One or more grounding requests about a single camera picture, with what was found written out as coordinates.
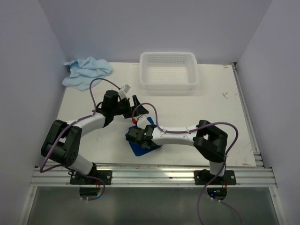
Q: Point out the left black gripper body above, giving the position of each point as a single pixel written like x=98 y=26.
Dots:
x=123 y=108

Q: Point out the dark blue towel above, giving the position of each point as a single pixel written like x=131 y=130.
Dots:
x=137 y=149

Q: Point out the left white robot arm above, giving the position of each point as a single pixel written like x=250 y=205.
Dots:
x=63 y=139

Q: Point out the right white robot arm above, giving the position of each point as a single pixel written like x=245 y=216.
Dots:
x=209 y=140

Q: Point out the white perforated plastic basket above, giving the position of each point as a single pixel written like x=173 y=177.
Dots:
x=168 y=71

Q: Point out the light blue towel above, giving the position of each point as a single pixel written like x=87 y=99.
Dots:
x=82 y=72

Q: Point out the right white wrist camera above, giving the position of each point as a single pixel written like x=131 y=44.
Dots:
x=142 y=122

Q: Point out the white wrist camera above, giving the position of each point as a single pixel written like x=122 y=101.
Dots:
x=123 y=91
x=142 y=122

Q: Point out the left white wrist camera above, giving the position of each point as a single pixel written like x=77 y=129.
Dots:
x=123 y=91

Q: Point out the aluminium mounting rail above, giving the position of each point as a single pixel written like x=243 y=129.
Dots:
x=157 y=176

